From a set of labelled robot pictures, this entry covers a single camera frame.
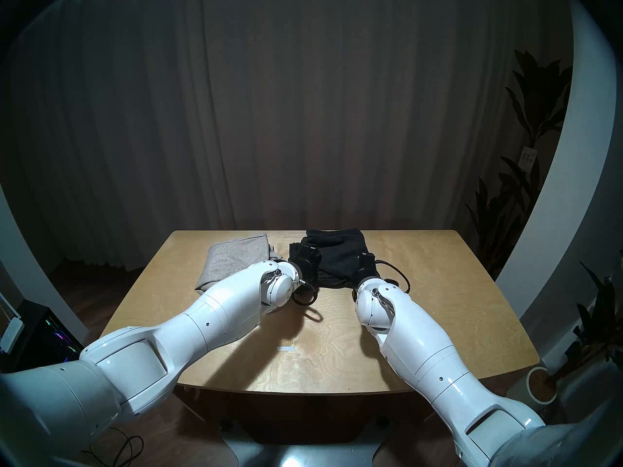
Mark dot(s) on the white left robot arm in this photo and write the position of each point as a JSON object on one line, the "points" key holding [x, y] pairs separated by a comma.
{"points": [[170, 344]]}

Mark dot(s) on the small white box device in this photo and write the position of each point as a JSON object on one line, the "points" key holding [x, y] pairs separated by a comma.
{"points": [[10, 334]]}

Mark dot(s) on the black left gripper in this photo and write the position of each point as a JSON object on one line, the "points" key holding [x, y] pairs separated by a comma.
{"points": [[306, 262]]}

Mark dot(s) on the white plant tag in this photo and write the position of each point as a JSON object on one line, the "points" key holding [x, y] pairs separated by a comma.
{"points": [[528, 158]]}

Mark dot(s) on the white cylindrical plant pot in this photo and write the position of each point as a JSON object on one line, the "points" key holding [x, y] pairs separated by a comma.
{"points": [[535, 388]]}

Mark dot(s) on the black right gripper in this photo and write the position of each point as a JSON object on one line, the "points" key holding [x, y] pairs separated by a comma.
{"points": [[366, 269]]}

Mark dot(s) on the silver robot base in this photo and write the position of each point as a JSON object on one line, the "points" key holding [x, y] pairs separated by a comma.
{"points": [[302, 456]]}

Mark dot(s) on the brown pleated curtain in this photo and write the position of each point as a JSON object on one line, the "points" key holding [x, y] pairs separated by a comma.
{"points": [[292, 106]]}

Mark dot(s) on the black computer tower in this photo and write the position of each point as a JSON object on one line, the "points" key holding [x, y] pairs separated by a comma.
{"points": [[44, 334]]}

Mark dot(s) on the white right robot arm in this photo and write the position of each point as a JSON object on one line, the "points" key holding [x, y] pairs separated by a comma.
{"points": [[438, 364]]}

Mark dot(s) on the tall dark leafy plant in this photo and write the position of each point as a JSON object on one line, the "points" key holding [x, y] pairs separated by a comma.
{"points": [[535, 96]]}

